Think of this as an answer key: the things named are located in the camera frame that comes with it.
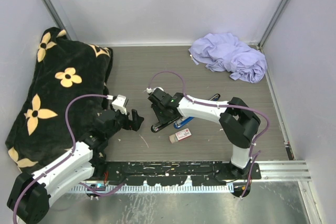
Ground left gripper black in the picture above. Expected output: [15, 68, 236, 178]
[106, 103, 143, 139]

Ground black stapler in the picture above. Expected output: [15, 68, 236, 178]
[151, 93, 227, 133]

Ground red white staple box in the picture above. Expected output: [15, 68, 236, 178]
[169, 129, 192, 144]

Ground blue stapler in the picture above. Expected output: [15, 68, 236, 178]
[173, 116, 194, 129]

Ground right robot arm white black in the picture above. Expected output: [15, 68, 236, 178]
[146, 88, 260, 179]

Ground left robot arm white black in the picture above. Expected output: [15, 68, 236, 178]
[7, 109, 144, 223]

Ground black floral blanket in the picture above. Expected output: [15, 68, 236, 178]
[5, 27, 113, 174]

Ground lavender crumpled cloth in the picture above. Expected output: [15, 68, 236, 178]
[189, 33, 267, 83]

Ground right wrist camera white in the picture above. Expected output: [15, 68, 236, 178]
[146, 87, 164, 95]

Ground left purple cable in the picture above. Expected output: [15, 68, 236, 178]
[13, 94, 127, 224]

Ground white cable duct strip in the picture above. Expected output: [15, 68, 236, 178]
[70, 184, 234, 194]

